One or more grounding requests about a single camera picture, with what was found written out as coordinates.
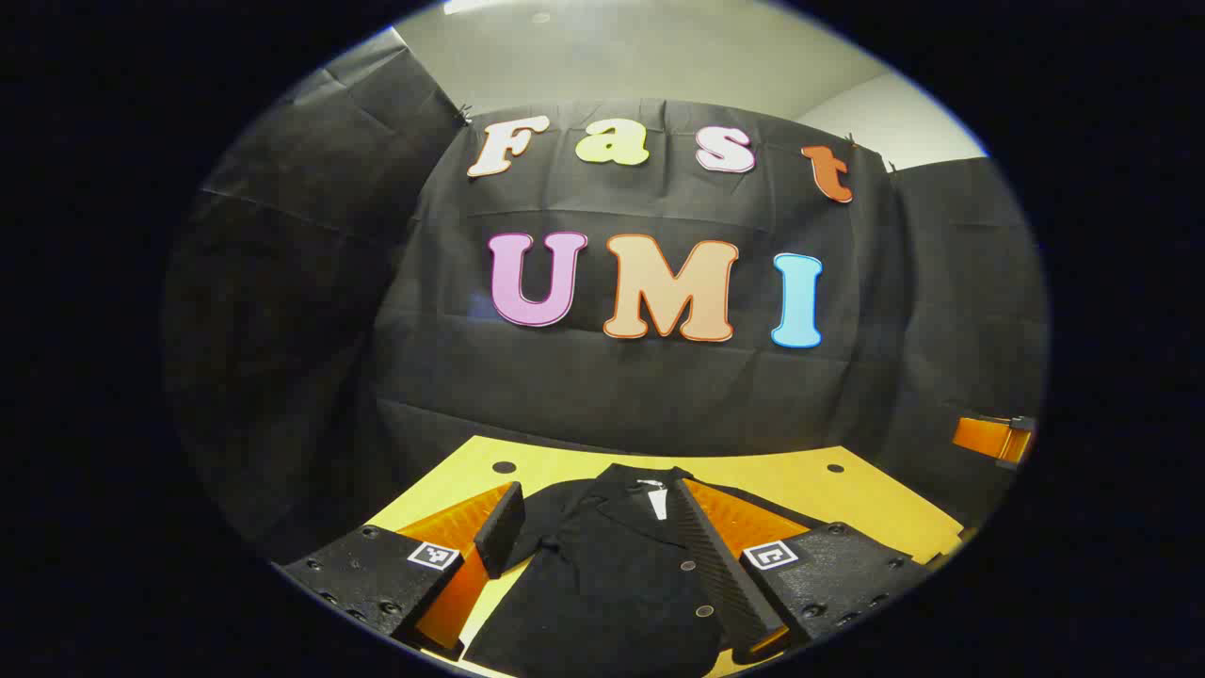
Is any black backdrop cloth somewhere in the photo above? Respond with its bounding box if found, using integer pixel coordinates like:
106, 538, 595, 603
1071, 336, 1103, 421
162, 28, 1051, 566

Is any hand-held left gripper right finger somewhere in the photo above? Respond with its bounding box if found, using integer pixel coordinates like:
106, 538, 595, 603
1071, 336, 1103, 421
667, 476, 935, 665

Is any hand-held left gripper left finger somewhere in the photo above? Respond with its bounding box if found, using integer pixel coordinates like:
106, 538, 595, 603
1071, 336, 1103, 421
281, 480, 526, 660

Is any black buttoned garment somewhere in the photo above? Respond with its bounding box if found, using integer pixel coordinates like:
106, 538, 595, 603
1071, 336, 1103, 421
463, 461, 822, 678

